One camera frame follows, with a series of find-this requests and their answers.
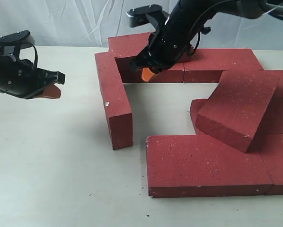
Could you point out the red brick under tilted one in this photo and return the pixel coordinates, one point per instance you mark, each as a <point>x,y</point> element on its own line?
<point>272,122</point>

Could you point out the pale blue backdrop cloth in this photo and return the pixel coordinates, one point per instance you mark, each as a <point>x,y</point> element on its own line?
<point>91,22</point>

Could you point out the red brick back row left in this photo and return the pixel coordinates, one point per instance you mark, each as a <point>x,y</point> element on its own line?
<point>173,75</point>

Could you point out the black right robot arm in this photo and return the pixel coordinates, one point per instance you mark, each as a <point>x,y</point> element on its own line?
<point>207,9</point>

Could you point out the red brick back row middle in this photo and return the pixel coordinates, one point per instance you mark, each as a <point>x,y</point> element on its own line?
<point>207,65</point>

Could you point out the red brick row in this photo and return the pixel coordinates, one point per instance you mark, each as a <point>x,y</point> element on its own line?
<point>173,75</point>
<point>207,65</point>

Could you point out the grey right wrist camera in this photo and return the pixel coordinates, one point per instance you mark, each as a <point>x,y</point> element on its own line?
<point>150,14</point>

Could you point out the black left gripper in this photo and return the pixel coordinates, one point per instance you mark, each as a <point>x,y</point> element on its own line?
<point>18,79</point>

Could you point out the long red brick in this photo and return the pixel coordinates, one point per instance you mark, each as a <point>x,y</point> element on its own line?
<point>115,101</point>

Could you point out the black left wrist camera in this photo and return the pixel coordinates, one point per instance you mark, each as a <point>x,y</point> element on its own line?
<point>12,44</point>

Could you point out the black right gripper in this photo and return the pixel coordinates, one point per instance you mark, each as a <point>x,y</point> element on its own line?
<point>166,46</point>

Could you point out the large red brick front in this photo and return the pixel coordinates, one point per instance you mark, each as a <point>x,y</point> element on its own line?
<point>200,166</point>

